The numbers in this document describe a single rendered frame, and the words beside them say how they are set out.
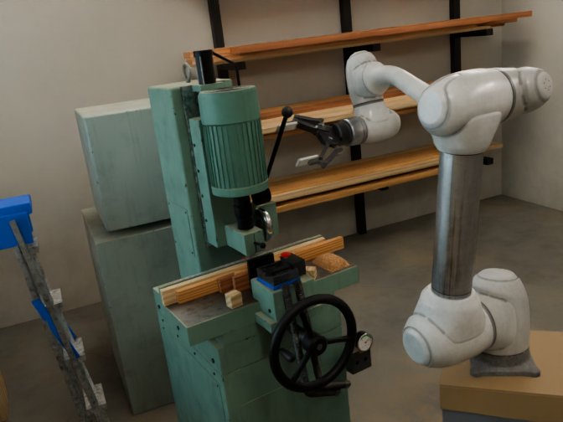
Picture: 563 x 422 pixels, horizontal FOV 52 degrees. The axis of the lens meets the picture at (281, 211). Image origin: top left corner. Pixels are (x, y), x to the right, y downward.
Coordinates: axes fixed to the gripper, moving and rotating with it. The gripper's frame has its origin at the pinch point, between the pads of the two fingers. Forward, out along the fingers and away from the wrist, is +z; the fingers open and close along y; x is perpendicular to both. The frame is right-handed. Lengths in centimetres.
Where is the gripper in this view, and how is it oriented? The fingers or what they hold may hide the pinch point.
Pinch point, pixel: (290, 145)
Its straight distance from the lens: 173.9
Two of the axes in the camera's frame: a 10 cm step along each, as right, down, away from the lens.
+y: -4.5, -7.9, 4.2
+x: 2.7, -5.6, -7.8
